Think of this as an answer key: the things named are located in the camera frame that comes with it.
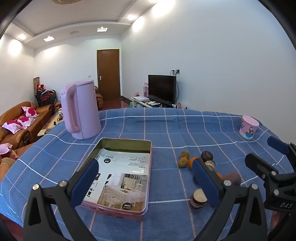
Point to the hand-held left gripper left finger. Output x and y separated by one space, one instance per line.
84 183

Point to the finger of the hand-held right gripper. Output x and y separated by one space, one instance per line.
277 144
259 164

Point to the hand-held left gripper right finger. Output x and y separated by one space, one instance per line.
205 183

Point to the orange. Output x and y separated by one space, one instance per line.
191 162
219 176

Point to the halved passion fruit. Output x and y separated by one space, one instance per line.
198 198
211 165

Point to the dark brown passion fruit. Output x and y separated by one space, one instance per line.
206 155

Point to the purple passion fruit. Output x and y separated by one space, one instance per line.
233 178

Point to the small brown wrinkled fruit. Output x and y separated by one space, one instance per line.
183 162
185 154

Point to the pink metal tin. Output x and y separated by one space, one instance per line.
124 144

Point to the person's right hand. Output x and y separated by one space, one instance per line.
277 220

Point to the pink cartoon cup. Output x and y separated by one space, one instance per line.
248 127

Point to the printed paper leaflet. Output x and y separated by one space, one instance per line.
124 176

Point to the coffee table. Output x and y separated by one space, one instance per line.
52 124

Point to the blue checked tablecloth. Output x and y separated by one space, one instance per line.
161 129

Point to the brown leather sofa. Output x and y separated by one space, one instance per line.
13 162
41 113

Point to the pink electric kettle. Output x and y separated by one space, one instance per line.
85 109

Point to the small pink bag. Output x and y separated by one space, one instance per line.
179 106

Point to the brown leather armchair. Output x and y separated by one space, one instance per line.
100 99

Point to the white cushion red flowers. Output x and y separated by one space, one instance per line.
11 126
29 111
5 148
25 121

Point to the stack of dark chairs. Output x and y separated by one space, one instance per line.
46 97

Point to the white TV stand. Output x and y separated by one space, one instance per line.
143 104

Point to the white flat box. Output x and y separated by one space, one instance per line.
141 98

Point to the black television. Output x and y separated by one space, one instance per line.
161 88

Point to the pink gift bag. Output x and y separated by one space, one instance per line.
146 90

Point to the rolled brown mat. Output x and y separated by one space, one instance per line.
36 83

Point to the brown wooden door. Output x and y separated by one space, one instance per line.
108 74

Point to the recessed ceiling light panel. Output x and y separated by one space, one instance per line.
102 29
49 38

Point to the round gold ceiling lamp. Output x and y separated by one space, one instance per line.
62 1

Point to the wall socket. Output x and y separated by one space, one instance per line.
175 71

